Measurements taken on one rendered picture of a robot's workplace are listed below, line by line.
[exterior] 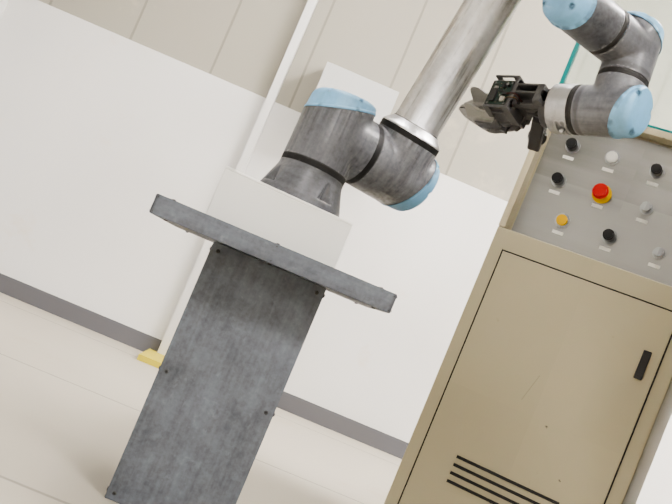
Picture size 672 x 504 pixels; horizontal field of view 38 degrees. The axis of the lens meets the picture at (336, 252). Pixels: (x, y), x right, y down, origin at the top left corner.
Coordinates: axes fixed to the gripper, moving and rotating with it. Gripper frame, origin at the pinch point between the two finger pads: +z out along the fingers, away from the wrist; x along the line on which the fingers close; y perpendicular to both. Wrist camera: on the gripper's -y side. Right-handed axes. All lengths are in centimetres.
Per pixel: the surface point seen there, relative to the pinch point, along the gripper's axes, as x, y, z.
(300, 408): 29, -208, 186
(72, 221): -1, -110, 274
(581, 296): 3, -77, 4
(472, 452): 48, -84, 20
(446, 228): -73, -209, 151
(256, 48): -108, -121, 229
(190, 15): -109, -96, 253
